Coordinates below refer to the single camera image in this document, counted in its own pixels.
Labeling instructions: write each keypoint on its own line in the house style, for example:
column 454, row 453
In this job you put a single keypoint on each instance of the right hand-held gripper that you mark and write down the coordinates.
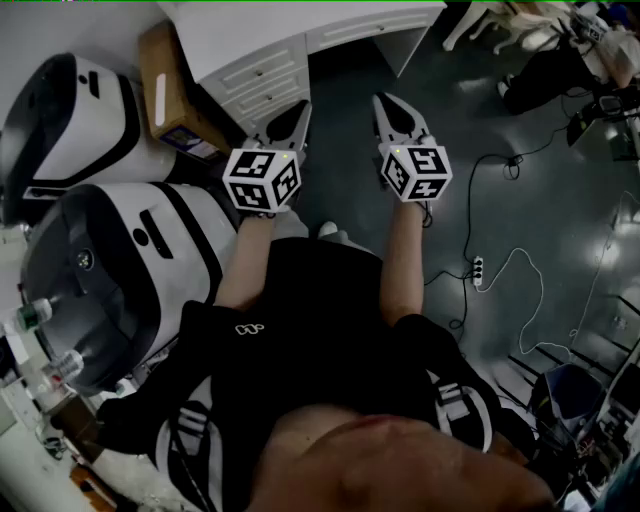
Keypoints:
column 425, row 167

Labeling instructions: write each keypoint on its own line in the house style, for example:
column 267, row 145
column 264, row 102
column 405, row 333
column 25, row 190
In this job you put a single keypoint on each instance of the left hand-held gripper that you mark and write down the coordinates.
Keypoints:
column 260, row 172

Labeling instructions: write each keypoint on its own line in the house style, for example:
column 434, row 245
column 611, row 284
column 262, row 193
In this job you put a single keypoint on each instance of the person's left forearm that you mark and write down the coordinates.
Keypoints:
column 247, row 265

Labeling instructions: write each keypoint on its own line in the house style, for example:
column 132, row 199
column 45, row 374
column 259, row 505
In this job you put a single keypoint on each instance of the person's right forearm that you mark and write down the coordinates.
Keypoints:
column 402, row 265

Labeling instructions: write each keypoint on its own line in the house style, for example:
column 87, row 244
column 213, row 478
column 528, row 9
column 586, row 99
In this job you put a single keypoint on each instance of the white desk with drawers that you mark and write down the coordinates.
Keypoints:
column 240, row 35

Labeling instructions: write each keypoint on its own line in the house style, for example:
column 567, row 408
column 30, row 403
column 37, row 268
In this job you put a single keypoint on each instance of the person's white shoe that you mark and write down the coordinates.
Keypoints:
column 330, row 231

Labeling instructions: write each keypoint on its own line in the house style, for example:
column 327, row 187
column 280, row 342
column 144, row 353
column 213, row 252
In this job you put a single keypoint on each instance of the brown cardboard box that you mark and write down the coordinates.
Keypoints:
column 167, row 100

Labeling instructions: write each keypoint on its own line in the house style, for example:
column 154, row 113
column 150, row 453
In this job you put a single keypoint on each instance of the white carved side table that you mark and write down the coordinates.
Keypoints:
column 492, row 20

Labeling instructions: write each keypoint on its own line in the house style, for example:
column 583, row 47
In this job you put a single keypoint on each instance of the white power strip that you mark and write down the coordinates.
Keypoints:
column 478, row 271

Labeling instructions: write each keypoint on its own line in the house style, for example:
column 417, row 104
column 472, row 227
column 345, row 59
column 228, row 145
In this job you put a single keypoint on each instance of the black floor stand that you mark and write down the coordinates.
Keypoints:
column 600, row 125

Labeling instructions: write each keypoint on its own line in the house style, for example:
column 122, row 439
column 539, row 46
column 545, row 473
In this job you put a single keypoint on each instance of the white black robot unit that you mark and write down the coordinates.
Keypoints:
column 135, row 280
column 75, row 125

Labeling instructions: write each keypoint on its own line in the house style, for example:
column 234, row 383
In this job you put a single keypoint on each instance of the person's black shirt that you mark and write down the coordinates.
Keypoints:
column 320, row 340

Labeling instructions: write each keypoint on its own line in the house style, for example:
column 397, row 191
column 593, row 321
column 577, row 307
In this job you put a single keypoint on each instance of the clear plastic bottle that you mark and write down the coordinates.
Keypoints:
column 34, row 314
column 67, row 366

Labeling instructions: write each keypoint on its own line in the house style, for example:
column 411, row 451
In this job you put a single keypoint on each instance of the blue bin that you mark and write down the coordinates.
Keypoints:
column 570, row 395

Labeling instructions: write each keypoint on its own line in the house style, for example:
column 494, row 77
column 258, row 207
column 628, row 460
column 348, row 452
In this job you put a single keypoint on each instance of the person's face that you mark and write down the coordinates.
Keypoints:
column 400, row 465

